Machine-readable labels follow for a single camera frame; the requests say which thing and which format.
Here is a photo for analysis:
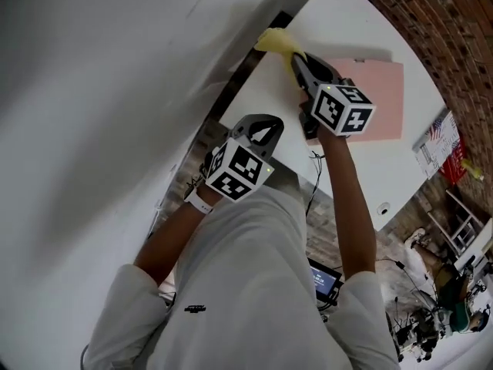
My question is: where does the white flag print box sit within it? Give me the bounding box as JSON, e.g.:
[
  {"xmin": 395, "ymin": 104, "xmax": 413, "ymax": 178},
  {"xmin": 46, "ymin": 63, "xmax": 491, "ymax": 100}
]
[{"xmin": 411, "ymin": 108, "xmax": 461, "ymax": 180}]

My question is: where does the person's right forearm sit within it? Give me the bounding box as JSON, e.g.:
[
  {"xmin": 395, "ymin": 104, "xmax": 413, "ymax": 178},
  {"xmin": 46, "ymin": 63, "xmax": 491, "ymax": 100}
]
[{"xmin": 317, "ymin": 129, "xmax": 377, "ymax": 281}]

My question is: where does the small yellow object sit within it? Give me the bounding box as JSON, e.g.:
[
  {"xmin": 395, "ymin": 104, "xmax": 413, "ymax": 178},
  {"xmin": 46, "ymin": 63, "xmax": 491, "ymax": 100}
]
[{"xmin": 461, "ymin": 158, "xmax": 485, "ymax": 181}]

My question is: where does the white step ladder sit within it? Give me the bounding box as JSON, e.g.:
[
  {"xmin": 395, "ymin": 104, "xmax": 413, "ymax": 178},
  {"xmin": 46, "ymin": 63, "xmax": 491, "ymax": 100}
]
[{"xmin": 427, "ymin": 189, "xmax": 485, "ymax": 254}]

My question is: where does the thin black cable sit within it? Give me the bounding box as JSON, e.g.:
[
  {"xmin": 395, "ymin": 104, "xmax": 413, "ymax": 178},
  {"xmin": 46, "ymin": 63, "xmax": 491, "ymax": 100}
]
[{"xmin": 306, "ymin": 150, "xmax": 327, "ymax": 217}]

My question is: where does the white wristwatch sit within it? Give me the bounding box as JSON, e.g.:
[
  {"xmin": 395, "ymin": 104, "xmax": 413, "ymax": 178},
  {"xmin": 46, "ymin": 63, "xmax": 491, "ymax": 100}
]
[{"xmin": 183, "ymin": 189, "xmax": 215, "ymax": 216}]

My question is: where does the yellow cloth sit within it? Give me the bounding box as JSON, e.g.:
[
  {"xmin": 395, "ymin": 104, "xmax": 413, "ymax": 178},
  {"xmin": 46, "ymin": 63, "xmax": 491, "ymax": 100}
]
[{"xmin": 253, "ymin": 27, "xmax": 309, "ymax": 91}]

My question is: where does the pile of black equipment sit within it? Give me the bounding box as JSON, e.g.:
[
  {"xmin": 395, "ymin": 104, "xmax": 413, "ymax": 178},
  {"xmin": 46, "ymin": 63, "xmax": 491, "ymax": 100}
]
[{"xmin": 388, "ymin": 287, "xmax": 455, "ymax": 362}]

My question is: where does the person's left forearm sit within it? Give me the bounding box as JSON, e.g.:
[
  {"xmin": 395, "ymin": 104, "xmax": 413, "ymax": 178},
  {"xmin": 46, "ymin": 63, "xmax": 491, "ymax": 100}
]
[{"xmin": 133, "ymin": 190, "xmax": 216, "ymax": 287}]

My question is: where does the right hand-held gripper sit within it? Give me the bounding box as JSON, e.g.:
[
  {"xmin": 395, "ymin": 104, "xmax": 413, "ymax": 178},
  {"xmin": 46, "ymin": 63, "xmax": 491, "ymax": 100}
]
[{"xmin": 291, "ymin": 52, "xmax": 377, "ymax": 141}]

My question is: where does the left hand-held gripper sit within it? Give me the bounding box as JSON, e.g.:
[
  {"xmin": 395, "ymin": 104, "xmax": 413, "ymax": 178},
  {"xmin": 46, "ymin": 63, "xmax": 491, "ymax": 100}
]
[{"xmin": 200, "ymin": 113, "xmax": 285, "ymax": 204}]

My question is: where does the small black screen device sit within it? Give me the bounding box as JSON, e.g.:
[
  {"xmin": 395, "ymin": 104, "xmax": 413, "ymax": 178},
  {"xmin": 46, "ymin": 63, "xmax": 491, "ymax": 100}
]
[{"xmin": 307, "ymin": 259, "xmax": 344, "ymax": 308}]

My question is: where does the pink object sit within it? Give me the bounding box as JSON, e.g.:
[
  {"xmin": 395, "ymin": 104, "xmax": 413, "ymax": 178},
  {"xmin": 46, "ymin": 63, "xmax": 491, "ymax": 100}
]
[{"xmin": 306, "ymin": 56, "xmax": 404, "ymax": 146}]

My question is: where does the person's white shirt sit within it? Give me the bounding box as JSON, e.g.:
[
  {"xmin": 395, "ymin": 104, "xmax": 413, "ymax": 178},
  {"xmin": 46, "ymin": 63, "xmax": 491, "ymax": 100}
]
[{"xmin": 82, "ymin": 185, "xmax": 401, "ymax": 370}]

